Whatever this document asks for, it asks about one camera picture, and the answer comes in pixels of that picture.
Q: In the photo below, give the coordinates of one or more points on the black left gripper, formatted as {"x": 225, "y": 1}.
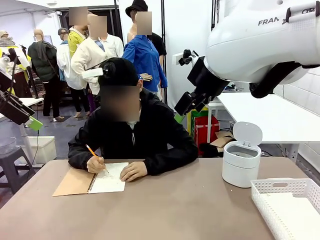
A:
{"x": 13, "y": 107}

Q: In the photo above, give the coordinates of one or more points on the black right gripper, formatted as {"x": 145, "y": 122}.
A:
{"x": 207, "y": 80}

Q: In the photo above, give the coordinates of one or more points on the yellow pencil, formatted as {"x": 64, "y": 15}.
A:
{"x": 93, "y": 153}

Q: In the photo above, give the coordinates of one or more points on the spiral notebook brown cover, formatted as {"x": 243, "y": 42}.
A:
{"x": 110, "y": 183}

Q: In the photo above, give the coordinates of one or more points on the person's right forearm black sleeve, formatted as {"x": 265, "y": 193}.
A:
{"x": 77, "y": 152}

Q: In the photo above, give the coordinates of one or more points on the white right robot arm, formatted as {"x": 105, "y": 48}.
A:
{"x": 250, "y": 50}

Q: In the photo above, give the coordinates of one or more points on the person's left forearm black sleeve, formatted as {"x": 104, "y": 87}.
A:
{"x": 172, "y": 160}

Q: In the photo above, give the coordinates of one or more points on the person's right hand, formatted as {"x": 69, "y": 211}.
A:
{"x": 96, "y": 165}

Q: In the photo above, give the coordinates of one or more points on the person's left hand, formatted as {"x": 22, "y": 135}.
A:
{"x": 135, "y": 171}

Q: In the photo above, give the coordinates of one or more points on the green yellow bag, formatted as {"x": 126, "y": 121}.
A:
{"x": 197, "y": 115}

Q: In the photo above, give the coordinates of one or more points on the small white table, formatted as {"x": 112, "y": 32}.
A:
{"x": 212, "y": 106}

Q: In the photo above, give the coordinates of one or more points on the white storage box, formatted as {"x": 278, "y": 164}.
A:
{"x": 45, "y": 150}

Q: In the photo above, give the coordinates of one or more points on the red bag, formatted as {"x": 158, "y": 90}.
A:
{"x": 206, "y": 130}

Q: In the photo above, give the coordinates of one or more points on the clear plastic bowl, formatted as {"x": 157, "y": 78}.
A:
{"x": 7, "y": 146}

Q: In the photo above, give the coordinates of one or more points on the grey plastic stool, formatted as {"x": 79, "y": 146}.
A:
{"x": 12, "y": 162}

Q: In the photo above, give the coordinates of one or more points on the person's torso black jacket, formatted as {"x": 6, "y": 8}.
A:
{"x": 155, "y": 125}

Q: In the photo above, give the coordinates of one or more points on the brown cardboard box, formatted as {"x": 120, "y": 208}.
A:
{"x": 222, "y": 141}

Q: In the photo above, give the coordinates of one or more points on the black object on floor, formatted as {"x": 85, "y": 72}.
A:
{"x": 211, "y": 151}

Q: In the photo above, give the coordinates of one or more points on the mannequin in dark green jacket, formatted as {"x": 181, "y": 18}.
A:
{"x": 42, "y": 65}

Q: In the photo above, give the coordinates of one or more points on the mannequin in black t-shirt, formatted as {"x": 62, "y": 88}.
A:
{"x": 160, "y": 45}

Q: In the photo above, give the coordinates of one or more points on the mannequin in blue shirt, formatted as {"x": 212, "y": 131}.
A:
{"x": 142, "y": 57}

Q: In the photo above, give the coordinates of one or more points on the person's blurred head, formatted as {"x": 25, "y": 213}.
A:
{"x": 120, "y": 105}

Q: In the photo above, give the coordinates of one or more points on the black cap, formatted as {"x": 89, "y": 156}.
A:
{"x": 125, "y": 72}

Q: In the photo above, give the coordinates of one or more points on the white lidded trash bin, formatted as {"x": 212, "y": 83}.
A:
{"x": 240, "y": 170}

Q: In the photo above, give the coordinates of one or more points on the large white table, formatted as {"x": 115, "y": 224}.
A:
{"x": 275, "y": 120}

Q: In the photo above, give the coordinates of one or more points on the black backdrop pole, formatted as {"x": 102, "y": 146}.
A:
{"x": 213, "y": 15}
{"x": 163, "y": 25}

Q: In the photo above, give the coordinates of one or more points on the mannequin in cream jacket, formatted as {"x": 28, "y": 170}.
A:
{"x": 86, "y": 57}

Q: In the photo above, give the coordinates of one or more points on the mannequin in yellow vest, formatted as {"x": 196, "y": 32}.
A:
{"x": 5, "y": 42}

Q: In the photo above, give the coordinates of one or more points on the black bucket hat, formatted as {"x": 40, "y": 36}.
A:
{"x": 136, "y": 6}

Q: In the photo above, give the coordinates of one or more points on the white perforated plastic basket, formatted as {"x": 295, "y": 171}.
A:
{"x": 265, "y": 200}

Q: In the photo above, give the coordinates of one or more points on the white paper stack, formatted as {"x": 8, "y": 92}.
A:
{"x": 300, "y": 217}

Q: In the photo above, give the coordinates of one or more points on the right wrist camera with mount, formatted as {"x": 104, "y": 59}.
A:
{"x": 186, "y": 58}

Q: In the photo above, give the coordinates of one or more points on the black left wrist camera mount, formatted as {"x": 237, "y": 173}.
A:
{"x": 5, "y": 80}

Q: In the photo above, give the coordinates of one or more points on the black white head camera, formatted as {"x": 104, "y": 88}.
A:
{"x": 108, "y": 70}

